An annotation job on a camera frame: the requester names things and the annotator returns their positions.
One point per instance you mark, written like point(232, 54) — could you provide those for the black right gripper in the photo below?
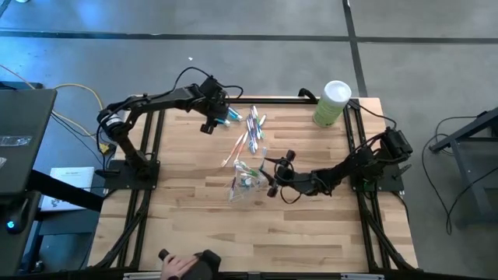
point(295, 183)

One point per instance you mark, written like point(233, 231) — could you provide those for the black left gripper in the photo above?
point(214, 97)

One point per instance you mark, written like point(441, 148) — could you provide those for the clear plastic bag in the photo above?
point(15, 141)
point(253, 192)

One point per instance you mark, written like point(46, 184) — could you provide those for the purple bristled white toothbrush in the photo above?
point(249, 128)

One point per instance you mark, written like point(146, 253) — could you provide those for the orange and white toothbrush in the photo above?
point(241, 147)

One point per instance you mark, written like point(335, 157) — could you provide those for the blue bristled white toothbrush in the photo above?
point(255, 113)

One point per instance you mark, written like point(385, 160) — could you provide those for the teal and white toothbrush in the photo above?
point(259, 130)

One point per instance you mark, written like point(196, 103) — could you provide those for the colourful toothbrushes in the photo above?
point(263, 120)

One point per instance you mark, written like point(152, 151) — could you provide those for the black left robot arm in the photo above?
point(155, 102)

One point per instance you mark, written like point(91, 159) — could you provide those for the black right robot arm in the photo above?
point(350, 171)

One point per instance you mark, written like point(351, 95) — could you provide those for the green wipes canister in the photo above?
point(330, 109)

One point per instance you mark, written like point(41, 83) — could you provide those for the person's hand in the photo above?
point(179, 268)

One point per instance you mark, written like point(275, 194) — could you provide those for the white booklet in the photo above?
point(74, 177)

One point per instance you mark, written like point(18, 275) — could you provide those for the dark grey metal stand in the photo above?
point(459, 134)

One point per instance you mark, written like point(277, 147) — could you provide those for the black side desk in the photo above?
point(27, 116)

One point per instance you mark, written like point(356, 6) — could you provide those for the black device with cyan light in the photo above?
point(15, 218)

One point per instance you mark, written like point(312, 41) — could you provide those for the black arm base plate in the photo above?
point(393, 184)
point(116, 183)

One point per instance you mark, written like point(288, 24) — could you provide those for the silver metal bracket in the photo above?
point(362, 277)
point(144, 276)

